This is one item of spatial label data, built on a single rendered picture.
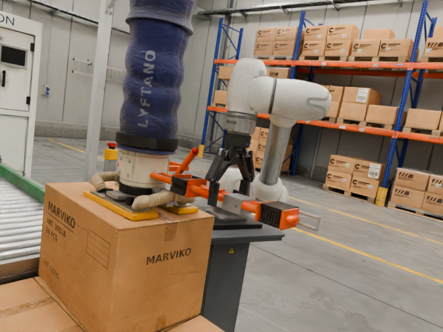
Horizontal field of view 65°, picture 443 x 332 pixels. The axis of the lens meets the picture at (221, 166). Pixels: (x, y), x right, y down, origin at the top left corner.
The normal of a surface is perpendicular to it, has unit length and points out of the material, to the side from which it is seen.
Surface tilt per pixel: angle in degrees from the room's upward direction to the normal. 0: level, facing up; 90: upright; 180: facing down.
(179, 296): 89
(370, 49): 90
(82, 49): 90
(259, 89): 88
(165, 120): 75
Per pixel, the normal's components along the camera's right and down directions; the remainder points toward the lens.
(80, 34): 0.75, 0.21
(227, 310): 0.48, 0.20
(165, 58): 0.54, -0.05
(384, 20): -0.65, 0.00
